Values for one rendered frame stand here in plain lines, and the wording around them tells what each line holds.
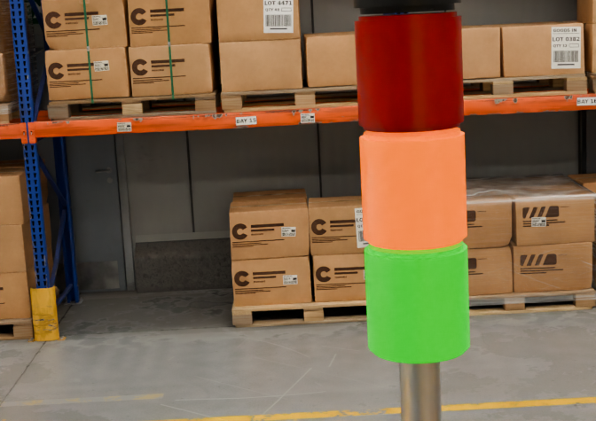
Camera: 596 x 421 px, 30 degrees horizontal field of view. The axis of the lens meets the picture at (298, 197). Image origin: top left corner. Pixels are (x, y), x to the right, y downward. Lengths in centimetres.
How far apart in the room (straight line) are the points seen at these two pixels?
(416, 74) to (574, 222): 787
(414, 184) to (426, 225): 2
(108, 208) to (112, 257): 42
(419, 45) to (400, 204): 7
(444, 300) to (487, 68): 763
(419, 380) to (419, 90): 14
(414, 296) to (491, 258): 777
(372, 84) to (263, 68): 750
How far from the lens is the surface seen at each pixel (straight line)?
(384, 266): 52
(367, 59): 51
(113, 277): 963
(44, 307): 835
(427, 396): 55
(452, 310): 53
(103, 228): 955
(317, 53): 801
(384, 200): 52
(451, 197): 52
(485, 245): 826
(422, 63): 51
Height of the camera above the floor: 233
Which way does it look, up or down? 10 degrees down
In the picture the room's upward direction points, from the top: 3 degrees counter-clockwise
